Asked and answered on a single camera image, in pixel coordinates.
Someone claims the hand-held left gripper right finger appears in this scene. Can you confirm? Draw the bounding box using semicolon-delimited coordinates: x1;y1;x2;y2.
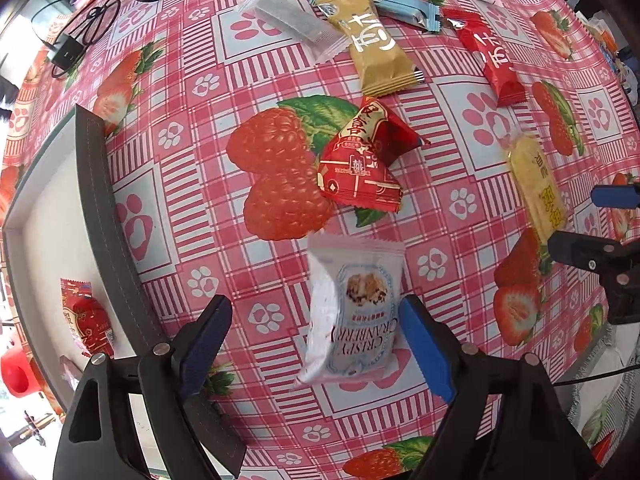
399;294;601;480

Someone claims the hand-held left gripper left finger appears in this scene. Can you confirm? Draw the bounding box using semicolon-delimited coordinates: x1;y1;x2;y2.
52;294;236;480

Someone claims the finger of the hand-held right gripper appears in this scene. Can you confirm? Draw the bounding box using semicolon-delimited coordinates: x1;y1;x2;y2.
591;185;640;209
547;230;640;326

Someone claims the yellow snack packet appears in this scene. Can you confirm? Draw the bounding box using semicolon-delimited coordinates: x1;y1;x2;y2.
502;130;568;246

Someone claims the white box with grey rim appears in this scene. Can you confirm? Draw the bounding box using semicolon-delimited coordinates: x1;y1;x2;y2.
0;105;246;480

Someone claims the gold snack packet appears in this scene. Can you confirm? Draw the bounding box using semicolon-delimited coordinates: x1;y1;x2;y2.
320;0;426;98

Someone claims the strawberry print tablecloth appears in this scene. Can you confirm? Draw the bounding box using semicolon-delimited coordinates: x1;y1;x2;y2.
0;0;640;480

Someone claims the red patterned snack packet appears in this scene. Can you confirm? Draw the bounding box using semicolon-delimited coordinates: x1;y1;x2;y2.
60;277;117;358

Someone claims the long red snack packet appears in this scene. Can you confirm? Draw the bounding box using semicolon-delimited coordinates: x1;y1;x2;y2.
442;7;528;108

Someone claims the red plastic object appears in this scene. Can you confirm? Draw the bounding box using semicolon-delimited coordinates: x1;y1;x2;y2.
0;340;48;398

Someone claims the red triangular snack packet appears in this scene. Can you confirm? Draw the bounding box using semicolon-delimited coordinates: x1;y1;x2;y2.
317;96;432;213

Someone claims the blue snack packet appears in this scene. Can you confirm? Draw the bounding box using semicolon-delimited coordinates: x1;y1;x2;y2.
310;0;443;35

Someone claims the black power adapter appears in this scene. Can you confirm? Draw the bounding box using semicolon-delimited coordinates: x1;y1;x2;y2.
50;35;86;71

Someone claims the clear grey snack packet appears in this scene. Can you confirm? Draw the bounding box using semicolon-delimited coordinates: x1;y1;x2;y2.
237;0;351;63

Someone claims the black cable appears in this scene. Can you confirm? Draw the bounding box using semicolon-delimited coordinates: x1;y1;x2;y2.
37;0;171;81

